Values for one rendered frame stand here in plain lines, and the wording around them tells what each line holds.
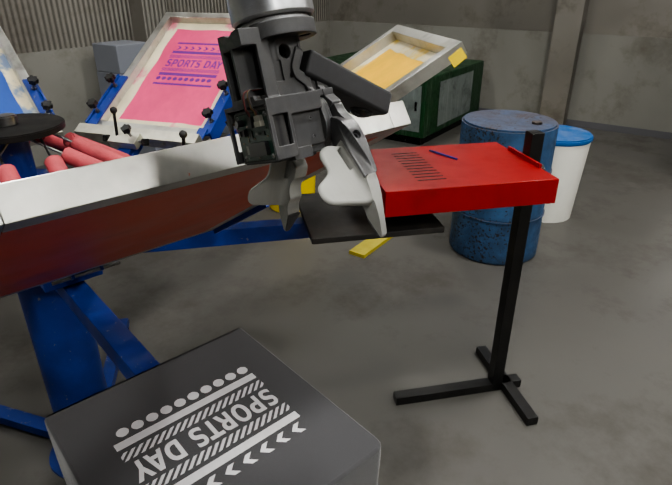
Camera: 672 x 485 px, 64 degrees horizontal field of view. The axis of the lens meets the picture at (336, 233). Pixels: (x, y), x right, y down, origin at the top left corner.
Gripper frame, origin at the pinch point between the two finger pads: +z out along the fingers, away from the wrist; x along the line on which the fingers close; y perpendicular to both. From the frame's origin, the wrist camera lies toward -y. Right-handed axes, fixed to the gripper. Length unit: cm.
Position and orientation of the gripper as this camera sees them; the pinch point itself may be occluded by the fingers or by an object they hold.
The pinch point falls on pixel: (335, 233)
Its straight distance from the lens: 53.7
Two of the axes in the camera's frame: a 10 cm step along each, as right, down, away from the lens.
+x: 6.4, 0.4, -7.7
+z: 1.9, 9.6, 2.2
